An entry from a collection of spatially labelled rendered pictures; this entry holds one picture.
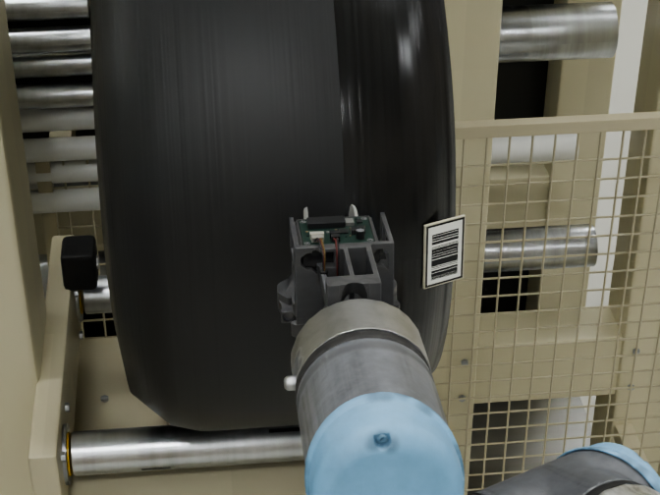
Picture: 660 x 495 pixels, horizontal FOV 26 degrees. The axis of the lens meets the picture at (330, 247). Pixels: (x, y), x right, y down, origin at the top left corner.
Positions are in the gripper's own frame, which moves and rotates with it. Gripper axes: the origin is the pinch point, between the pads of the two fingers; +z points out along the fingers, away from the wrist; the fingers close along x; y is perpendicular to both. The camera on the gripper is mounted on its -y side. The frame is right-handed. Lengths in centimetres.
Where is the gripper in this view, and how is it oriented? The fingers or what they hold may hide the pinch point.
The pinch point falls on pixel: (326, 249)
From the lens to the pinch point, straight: 115.5
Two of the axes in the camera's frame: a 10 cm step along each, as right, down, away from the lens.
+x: -9.9, 0.6, -0.9
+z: -1.0, -4.4, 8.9
